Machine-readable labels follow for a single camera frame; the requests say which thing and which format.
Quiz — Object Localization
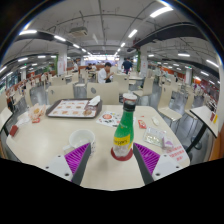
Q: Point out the clear plastic bag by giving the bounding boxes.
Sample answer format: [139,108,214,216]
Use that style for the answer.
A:
[143,126,174,150]

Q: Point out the ceiling lights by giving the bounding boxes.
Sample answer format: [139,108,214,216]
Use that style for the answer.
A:
[0,5,221,73]

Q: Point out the white crumpled napkin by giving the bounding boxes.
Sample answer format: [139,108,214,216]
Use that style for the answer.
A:
[87,95,102,108]

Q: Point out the white printed paper card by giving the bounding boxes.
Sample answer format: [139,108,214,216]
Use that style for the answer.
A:
[15,111,32,127]

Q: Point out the cream chair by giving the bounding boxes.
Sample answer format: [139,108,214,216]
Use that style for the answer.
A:
[157,85,183,123]
[86,81,121,106]
[47,84,75,105]

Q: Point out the far cream chairs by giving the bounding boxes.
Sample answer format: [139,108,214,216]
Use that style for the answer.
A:
[3,68,218,111]

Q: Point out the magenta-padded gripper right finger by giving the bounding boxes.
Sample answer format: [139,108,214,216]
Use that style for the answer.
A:
[132,142,183,186]

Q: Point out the colourful printed leaflet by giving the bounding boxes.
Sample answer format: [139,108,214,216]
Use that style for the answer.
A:
[96,110,123,129]

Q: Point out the white paper with red print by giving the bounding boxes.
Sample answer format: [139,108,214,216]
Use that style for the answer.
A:
[165,144,188,163]

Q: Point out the small white packet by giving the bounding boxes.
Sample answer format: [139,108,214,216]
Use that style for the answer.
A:
[151,115,160,127]

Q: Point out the white side table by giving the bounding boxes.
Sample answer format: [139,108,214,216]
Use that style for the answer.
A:
[189,105,220,153]
[0,107,14,132]

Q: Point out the green drink bottle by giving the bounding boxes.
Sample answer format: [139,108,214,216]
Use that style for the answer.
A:
[112,99,137,158]

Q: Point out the white dotted mug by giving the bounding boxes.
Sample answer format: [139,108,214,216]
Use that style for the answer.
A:
[68,128,97,156]

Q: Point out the dark food tray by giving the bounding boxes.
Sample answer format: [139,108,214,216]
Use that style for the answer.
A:
[45,98,103,120]

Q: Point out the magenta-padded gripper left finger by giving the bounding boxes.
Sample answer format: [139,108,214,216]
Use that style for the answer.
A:
[44,142,93,186]

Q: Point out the ceiling air conditioner unit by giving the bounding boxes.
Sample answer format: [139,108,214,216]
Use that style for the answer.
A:
[68,26,89,38]

